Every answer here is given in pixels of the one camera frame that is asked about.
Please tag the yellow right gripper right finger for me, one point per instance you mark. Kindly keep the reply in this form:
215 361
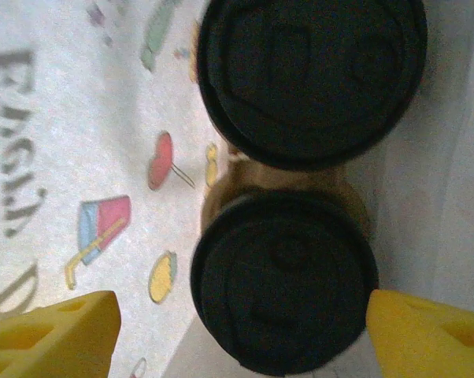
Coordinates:
430 342

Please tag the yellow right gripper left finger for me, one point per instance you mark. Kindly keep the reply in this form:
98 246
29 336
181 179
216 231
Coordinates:
52 342

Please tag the black plastic cup lid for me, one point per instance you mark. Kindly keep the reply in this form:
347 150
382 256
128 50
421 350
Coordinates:
312 78
284 283

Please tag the white printed paper bag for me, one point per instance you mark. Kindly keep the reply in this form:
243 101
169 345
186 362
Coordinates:
64 157

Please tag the beige pulp cup carrier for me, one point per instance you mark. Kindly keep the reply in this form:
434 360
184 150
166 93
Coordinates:
292 181

